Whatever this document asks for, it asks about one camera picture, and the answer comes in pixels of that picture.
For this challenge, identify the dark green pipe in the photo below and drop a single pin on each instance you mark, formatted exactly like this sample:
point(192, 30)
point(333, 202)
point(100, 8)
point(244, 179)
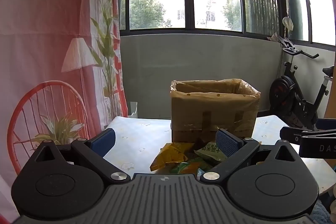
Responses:
point(295, 3)

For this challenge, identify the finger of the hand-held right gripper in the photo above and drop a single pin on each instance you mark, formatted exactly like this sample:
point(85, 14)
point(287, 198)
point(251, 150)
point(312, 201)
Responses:
point(291, 133)
point(326, 124)

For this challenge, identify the green and orange snack packet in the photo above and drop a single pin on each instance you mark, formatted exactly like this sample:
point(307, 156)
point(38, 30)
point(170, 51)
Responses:
point(183, 167)

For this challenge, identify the yellow snack packet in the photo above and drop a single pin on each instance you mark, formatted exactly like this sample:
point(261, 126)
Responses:
point(170, 154)

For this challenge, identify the white cover on pole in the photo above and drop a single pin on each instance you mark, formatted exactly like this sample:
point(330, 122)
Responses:
point(287, 22)

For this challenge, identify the perforated metal window screen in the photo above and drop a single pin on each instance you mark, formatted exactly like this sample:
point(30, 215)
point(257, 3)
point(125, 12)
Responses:
point(262, 8)

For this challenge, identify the light green snack packet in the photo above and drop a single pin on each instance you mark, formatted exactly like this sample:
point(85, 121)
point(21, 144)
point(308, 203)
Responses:
point(210, 151)

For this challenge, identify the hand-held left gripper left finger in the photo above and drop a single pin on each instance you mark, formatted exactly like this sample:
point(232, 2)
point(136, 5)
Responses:
point(105, 139)

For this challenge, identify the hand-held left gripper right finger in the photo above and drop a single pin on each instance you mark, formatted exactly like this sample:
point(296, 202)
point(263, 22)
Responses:
point(227, 145)

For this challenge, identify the printed red curtain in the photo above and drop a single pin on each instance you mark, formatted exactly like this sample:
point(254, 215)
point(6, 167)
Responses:
point(52, 56)

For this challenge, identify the black framed window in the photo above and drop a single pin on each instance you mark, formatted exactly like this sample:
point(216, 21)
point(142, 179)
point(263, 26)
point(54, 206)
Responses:
point(189, 3)

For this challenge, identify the wooden furniture panel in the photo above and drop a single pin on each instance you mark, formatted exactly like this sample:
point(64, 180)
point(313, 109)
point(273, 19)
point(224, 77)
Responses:
point(331, 87)

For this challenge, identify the black exercise bike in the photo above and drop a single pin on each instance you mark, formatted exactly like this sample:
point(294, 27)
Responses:
point(291, 98)

